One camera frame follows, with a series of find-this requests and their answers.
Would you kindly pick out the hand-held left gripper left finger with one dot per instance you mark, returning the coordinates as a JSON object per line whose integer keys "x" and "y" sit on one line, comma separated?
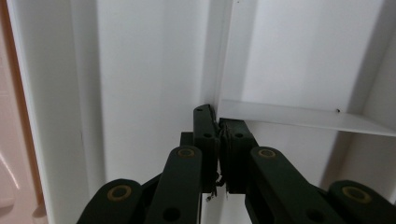
{"x": 205, "y": 149}

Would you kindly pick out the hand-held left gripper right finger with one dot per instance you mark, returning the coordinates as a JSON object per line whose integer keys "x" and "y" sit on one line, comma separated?
{"x": 239, "y": 155}

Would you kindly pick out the white divided tray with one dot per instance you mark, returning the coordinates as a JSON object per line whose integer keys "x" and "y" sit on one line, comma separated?
{"x": 140, "y": 62}

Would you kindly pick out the pink storage box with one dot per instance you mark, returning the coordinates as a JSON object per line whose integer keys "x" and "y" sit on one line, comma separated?
{"x": 7, "y": 118}

